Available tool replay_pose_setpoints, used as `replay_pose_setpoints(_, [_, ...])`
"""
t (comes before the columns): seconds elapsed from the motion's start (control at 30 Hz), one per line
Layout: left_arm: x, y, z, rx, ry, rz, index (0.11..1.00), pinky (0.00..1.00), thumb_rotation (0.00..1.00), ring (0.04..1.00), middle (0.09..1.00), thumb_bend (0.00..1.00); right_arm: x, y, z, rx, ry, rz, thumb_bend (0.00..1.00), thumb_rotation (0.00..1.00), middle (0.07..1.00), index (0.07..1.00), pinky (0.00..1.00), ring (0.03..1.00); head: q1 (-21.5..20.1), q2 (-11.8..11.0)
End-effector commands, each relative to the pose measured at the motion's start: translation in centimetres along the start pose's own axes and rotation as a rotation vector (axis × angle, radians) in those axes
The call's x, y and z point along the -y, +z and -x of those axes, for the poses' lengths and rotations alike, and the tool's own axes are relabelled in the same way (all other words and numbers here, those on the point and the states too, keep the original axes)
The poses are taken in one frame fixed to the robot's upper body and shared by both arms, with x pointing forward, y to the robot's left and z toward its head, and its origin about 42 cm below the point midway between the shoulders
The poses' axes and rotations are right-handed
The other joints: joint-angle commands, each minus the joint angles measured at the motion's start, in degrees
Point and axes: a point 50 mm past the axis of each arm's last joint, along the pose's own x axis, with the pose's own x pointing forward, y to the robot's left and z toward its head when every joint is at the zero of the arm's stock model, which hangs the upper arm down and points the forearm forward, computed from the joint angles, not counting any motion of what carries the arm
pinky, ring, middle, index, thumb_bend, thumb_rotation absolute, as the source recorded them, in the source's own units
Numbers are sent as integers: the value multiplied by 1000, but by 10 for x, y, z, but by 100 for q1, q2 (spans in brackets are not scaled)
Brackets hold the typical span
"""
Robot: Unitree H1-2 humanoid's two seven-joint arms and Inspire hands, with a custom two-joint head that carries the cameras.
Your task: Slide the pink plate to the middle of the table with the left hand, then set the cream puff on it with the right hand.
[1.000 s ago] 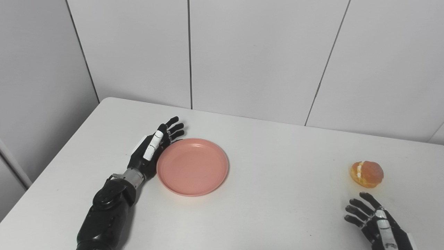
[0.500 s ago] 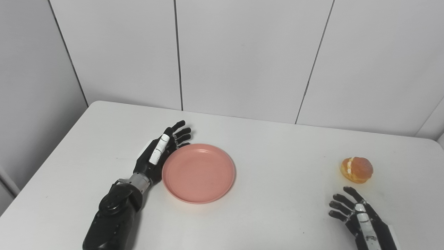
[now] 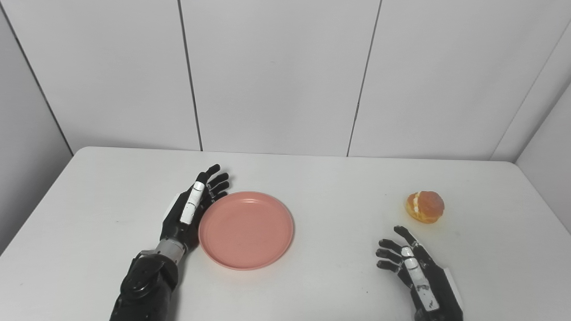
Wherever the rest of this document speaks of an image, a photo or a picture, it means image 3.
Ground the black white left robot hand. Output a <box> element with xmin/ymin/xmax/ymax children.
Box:
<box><xmin>160</xmin><ymin>164</ymin><xmax>230</xmax><ymax>255</ymax></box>

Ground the cream puff pastry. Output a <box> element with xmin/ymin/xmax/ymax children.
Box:
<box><xmin>405</xmin><ymin>191</ymin><xmax>445</xmax><ymax>224</ymax></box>

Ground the pink round plate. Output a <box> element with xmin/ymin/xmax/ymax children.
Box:
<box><xmin>199</xmin><ymin>191</ymin><xmax>295</xmax><ymax>271</ymax></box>

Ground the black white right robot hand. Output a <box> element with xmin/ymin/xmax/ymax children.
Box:
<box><xmin>376</xmin><ymin>226</ymin><xmax>464</xmax><ymax>321</ymax></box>

